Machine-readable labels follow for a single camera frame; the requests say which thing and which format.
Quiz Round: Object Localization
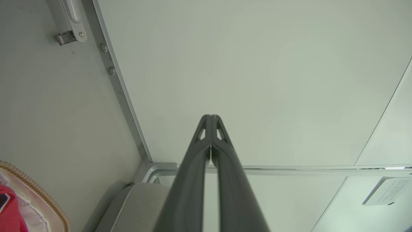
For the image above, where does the white laundry basket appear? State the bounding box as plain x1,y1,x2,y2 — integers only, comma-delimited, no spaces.
0,160,71,232

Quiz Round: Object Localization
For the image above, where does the grey partition post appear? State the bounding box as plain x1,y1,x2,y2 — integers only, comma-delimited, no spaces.
206,164,412,178

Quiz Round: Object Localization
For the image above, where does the white basket liner cloth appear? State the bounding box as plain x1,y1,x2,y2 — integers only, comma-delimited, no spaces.
0,171,49,232

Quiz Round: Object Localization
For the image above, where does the small black metal caster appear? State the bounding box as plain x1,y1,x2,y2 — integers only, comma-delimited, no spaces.
55,30,78,46

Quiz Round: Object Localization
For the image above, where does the white paper notice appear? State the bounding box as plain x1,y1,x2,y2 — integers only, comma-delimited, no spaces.
362,176,412,207

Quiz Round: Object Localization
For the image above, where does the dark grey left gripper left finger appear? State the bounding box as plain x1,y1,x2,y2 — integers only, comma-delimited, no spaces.
153,115,212,232

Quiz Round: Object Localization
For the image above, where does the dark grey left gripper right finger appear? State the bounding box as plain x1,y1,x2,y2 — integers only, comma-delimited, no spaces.
211,115,270,232

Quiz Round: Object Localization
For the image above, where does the grey fabric sofa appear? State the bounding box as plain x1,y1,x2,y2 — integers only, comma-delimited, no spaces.
83,181,206,232

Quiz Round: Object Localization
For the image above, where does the short grey partition foot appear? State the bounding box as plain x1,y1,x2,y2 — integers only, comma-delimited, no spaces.
139,162,181,185

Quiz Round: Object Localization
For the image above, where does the grey partition bottom rail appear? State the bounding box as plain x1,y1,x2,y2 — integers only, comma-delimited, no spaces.
82,0,152,163

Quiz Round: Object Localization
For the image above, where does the long grey partition foot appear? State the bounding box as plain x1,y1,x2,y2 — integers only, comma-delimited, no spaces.
48,0,88,43

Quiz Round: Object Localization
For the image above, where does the red and white garment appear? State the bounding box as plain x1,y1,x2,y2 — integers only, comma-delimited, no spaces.
0,184,29,232

